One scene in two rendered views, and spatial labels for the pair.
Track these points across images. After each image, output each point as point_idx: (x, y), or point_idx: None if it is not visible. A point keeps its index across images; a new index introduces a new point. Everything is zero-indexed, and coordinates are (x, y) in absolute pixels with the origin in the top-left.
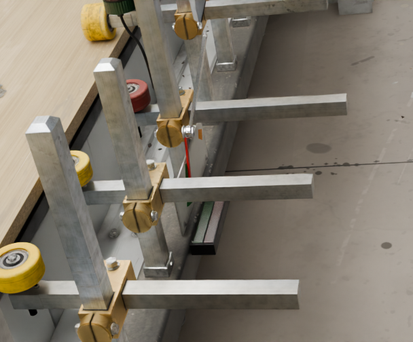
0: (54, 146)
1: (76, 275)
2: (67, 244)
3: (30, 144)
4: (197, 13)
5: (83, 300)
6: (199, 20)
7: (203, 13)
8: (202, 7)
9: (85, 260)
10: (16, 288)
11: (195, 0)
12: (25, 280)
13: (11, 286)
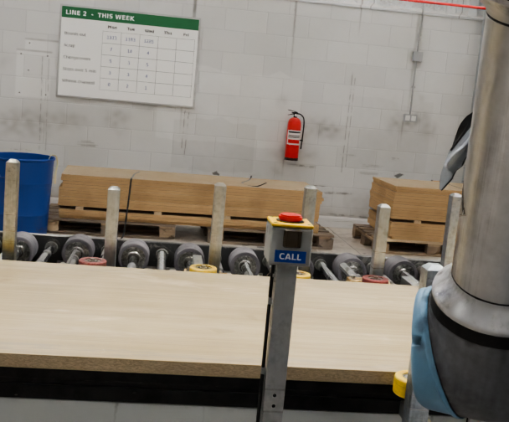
0: (425, 282)
1: (406, 391)
2: (410, 362)
3: (420, 275)
4: (439, 182)
5: (403, 416)
6: (439, 187)
7: (445, 186)
8: (445, 181)
9: (411, 382)
10: (397, 390)
11: (441, 172)
12: (403, 389)
13: (395, 386)
